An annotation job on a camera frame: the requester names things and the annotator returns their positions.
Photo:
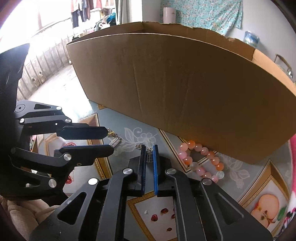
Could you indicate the pink rolled mat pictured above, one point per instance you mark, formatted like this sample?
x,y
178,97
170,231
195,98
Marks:
x,y
169,15

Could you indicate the blue water jug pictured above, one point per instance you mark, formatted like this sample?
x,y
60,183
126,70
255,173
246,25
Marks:
x,y
251,39

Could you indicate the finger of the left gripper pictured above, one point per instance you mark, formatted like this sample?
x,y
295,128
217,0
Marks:
x,y
35,118
69,155

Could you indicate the wooden chair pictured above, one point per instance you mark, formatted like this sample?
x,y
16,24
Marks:
x,y
283,65

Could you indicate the silver rhinestone earring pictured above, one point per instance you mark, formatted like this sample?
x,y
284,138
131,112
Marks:
x,y
114,141

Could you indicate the hanging clothes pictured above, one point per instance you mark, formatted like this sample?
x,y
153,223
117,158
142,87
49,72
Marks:
x,y
83,11

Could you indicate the pink floral bedding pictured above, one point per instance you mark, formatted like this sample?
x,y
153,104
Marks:
x,y
287,231

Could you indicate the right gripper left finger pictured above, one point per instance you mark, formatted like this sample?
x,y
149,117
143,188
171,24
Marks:
x,y
97,210

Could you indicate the beige sleeve forearm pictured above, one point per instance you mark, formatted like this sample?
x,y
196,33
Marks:
x,y
27,215

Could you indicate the gold bow charm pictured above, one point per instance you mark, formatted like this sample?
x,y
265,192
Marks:
x,y
111,133

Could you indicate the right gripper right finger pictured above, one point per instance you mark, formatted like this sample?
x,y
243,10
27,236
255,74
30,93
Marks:
x,y
203,210

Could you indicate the floral blue wall cloth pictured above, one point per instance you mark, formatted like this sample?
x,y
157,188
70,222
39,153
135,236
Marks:
x,y
220,16

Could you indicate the brown cardboard box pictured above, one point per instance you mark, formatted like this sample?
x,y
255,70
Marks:
x,y
190,82

